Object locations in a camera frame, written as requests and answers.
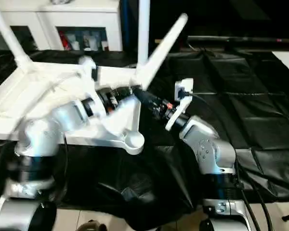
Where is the white plastic table leg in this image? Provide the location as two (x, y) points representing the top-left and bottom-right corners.
(138, 0), (151, 72)
(131, 13), (189, 91)
(0, 0), (31, 71)

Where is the red packet behind glass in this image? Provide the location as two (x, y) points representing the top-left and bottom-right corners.
(60, 32), (69, 51)

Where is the black work mat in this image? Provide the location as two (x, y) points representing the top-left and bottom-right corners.
(0, 47), (289, 231)

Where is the dark blue upright post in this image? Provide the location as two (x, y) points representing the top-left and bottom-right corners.
(120, 0), (136, 52)

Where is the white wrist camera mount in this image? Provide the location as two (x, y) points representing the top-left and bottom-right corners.
(165, 77), (195, 132)
(78, 55), (105, 116)

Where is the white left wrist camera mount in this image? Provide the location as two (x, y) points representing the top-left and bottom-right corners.
(78, 55), (105, 116)

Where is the long black bar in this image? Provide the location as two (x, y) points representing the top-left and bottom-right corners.
(187, 35), (289, 46)

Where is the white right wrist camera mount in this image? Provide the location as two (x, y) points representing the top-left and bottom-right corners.
(165, 77), (195, 132)

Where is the dark robot foot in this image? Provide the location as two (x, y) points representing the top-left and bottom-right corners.
(77, 219), (108, 231)

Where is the white glass-door cabinet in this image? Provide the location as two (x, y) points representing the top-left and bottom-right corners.
(0, 4), (124, 52)

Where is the white plastic table top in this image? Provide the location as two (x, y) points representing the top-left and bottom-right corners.
(0, 61), (145, 156)

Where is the flat white sheet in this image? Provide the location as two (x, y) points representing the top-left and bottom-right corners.
(271, 50), (289, 79)

